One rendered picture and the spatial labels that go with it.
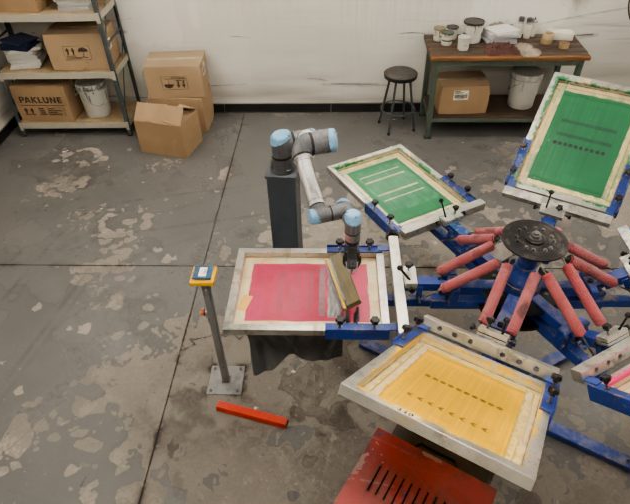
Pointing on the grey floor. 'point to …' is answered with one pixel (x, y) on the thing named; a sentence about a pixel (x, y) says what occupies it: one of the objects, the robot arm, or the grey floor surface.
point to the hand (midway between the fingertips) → (351, 272)
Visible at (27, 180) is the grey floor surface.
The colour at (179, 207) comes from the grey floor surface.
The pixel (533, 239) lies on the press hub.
